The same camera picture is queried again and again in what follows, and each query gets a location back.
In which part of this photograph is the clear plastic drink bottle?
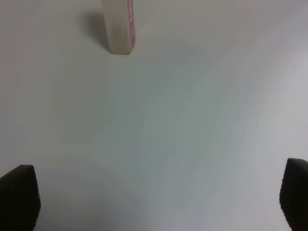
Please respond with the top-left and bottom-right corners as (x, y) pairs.
(102, 0), (136, 55)

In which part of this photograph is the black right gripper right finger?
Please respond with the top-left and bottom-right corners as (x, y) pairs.
(279, 158), (308, 231)

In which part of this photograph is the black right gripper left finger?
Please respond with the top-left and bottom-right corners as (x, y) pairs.
(0, 165), (41, 231)

